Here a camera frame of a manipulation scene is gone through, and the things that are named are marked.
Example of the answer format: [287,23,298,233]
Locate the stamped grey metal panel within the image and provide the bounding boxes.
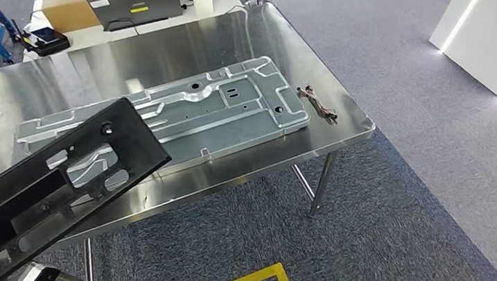
[2,52,316,193]

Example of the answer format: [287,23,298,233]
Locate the black plastic plate frame part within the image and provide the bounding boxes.
[0,92,185,281]

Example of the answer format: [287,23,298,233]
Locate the brown cardboard box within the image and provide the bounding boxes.
[40,0,102,36]

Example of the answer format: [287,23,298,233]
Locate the black handheld controller device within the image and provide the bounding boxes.
[19,24,73,60]

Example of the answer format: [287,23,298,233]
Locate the red white wire harness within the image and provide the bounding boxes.
[296,80,340,128]

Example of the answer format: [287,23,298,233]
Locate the stainless steel workbench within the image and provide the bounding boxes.
[0,0,391,281]

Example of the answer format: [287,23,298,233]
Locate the white desk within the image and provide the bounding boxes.
[17,0,248,62]

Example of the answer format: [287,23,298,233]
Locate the grey laptop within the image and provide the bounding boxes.
[82,0,186,35]

